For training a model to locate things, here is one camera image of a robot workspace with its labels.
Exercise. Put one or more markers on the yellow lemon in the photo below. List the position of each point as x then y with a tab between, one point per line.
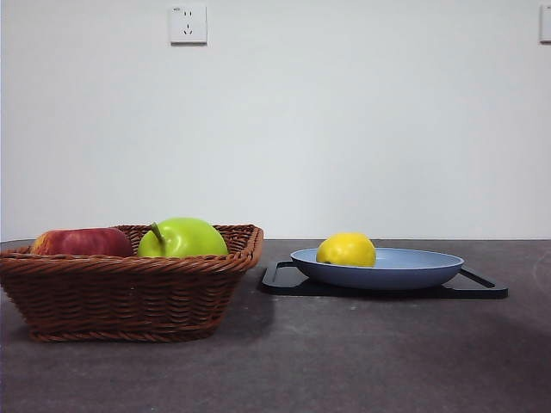
346	250

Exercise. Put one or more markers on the blue round plate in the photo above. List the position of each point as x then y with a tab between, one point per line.
387	275

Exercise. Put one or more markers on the brown woven wicker basket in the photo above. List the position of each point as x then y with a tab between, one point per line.
129	297

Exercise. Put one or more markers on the black flat tray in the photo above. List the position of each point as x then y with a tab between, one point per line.
284	286

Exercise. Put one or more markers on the green apple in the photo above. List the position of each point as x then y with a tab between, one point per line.
189	241

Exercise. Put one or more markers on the red apple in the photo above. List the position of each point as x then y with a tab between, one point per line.
82	243

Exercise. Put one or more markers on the white wall socket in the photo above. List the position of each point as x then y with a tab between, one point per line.
546	25
188	25

